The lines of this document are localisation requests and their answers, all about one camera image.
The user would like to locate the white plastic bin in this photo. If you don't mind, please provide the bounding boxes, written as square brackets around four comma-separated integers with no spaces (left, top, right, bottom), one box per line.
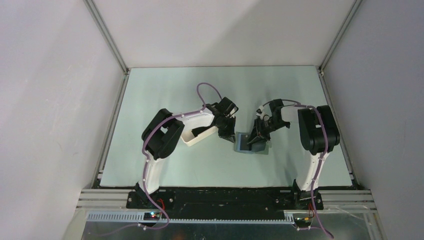
[180,126,218,147]

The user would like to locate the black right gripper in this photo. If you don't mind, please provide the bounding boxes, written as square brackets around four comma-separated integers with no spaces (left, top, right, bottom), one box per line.
[246,117,289,146]

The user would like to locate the black credit card in bin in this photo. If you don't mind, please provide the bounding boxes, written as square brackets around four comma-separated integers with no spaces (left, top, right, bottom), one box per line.
[191,127,208,138]

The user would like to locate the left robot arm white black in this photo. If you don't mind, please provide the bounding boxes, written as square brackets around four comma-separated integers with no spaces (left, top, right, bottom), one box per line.
[138,97,239,208]

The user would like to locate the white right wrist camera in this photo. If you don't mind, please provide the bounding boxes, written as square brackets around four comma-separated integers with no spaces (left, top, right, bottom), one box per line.
[255,105,266,119]

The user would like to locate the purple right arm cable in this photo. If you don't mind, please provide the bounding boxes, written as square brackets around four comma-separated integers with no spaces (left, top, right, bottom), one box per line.
[261,99,334,239]

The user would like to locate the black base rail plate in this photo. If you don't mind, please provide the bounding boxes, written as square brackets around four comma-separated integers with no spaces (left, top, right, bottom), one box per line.
[126,186,324,221]

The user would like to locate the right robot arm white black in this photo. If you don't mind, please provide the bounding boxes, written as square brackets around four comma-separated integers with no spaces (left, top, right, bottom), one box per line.
[239,98,341,209]

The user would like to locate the black credit card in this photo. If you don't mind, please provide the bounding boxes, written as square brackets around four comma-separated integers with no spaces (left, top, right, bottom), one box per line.
[191,127,208,138]
[238,133,250,151]

